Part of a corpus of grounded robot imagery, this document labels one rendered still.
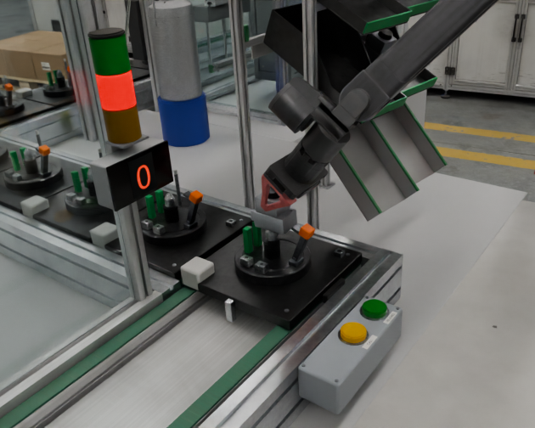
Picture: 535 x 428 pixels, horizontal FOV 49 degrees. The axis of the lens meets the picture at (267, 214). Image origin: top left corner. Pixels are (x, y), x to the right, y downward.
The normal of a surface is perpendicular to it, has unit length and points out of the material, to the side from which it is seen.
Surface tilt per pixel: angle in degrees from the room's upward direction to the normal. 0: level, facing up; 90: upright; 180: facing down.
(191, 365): 0
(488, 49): 90
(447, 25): 72
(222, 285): 0
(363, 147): 45
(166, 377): 0
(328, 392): 90
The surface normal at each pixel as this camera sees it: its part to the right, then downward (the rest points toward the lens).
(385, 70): -0.27, 0.10
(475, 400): -0.05, -0.88
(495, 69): -0.50, 0.44
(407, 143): 0.45, -0.40
